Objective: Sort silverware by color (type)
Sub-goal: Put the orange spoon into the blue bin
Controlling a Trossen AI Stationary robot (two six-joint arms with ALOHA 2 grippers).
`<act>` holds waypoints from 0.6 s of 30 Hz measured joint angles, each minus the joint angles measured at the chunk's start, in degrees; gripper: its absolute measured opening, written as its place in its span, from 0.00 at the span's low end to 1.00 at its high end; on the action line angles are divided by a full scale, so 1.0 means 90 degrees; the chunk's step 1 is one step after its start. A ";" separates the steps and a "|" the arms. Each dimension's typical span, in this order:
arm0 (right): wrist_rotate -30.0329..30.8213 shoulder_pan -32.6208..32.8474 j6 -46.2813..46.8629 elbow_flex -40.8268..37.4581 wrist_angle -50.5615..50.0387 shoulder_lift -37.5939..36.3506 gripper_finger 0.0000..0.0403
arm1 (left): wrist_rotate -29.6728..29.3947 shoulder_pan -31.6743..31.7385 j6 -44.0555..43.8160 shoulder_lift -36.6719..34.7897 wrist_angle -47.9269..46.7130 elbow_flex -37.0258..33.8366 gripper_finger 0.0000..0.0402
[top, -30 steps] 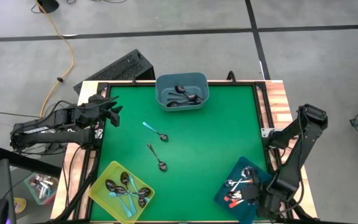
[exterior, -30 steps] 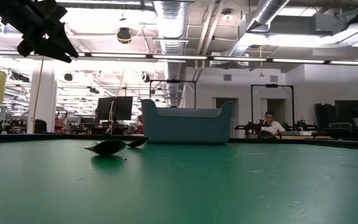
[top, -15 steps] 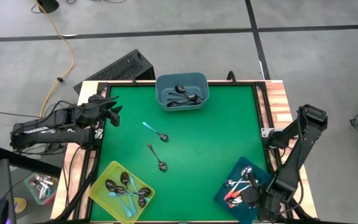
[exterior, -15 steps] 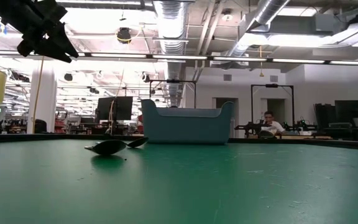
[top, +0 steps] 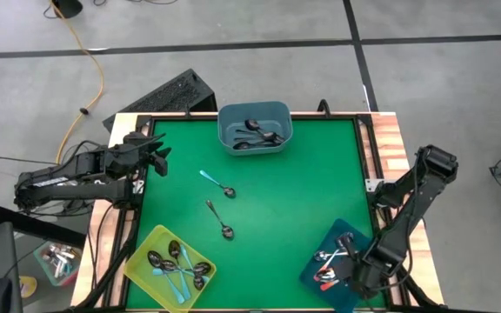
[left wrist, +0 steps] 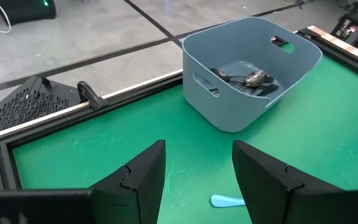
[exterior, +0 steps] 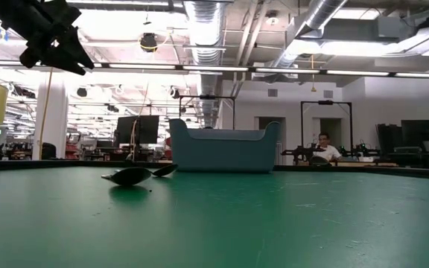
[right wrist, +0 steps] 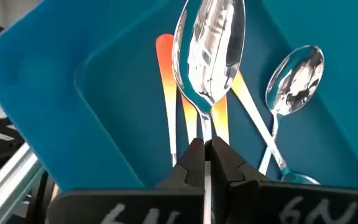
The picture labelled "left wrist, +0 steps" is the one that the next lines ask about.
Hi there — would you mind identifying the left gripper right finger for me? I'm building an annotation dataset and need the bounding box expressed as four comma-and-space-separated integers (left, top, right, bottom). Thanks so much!
231, 139, 358, 224

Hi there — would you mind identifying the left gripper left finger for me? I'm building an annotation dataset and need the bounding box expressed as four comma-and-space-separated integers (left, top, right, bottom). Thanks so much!
0, 139, 167, 224

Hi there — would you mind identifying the dark spoon with blue handle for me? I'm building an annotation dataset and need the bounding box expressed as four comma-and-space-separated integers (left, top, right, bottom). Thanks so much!
210, 194, 247, 208

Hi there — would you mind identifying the green table mat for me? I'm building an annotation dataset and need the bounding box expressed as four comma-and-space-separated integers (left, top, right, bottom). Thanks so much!
12, 43, 358, 224

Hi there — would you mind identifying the grey-blue plastic bin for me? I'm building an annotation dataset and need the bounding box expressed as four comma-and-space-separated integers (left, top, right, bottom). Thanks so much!
181, 16, 324, 133

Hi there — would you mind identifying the black table clamp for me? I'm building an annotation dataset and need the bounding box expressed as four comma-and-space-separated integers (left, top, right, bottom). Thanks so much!
76, 80, 109, 111

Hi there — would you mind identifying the black perforated computer case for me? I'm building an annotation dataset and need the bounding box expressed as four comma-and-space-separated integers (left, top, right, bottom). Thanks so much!
0, 75, 83, 138

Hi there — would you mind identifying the black box with green light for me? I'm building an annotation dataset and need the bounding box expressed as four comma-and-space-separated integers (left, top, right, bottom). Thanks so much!
0, 0, 57, 26

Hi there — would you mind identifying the black metal table frame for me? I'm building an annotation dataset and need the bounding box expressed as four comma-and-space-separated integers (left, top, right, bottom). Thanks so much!
0, 27, 358, 191

